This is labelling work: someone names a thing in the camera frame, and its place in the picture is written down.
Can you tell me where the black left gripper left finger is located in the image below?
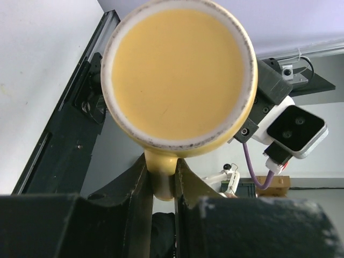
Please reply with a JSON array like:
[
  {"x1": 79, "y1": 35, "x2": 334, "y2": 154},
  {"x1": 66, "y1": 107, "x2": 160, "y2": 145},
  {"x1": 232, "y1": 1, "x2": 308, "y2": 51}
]
[{"x1": 1, "y1": 156, "x2": 153, "y2": 257}]

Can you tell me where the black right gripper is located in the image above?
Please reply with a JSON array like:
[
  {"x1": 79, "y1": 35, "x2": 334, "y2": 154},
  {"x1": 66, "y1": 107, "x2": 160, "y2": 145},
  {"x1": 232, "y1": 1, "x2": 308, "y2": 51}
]
[{"x1": 229, "y1": 59, "x2": 293, "y2": 142}]

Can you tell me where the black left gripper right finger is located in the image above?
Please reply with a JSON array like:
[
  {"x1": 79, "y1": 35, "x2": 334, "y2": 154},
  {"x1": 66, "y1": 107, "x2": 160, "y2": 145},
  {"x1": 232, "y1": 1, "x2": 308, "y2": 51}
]
[{"x1": 175, "y1": 159, "x2": 341, "y2": 257}]

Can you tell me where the yellow ceramic mug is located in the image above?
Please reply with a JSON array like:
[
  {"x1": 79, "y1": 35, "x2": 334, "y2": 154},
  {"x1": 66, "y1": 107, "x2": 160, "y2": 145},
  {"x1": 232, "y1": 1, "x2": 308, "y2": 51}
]
[{"x1": 101, "y1": 1, "x2": 258, "y2": 201}]

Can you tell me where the cardboard box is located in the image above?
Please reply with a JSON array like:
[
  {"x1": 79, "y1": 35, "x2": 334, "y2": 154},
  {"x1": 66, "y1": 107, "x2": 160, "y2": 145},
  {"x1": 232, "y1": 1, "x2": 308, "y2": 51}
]
[{"x1": 255, "y1": 176, "x2": 291, "y2": 198}]

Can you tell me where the grey overhead camera mount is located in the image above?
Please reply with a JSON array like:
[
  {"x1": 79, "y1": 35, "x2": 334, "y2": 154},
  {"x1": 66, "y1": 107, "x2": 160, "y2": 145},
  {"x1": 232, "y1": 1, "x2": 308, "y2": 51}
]
[{"x1": 263, "y1": 57, "x2": 336, "y2": 97}]

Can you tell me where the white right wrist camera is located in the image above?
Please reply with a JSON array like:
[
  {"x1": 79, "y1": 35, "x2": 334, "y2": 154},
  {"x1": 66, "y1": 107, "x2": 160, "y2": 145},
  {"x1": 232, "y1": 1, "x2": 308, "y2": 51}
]
[{"x1": 253, "y1": 96, "x2": 328, "y2": 175}]

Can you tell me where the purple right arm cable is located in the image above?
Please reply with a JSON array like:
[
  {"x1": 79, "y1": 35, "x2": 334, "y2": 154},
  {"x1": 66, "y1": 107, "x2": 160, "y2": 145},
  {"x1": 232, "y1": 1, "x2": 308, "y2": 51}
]
[{"x1": 241, "y1": 141, "x2": 276, "y2": 189}]

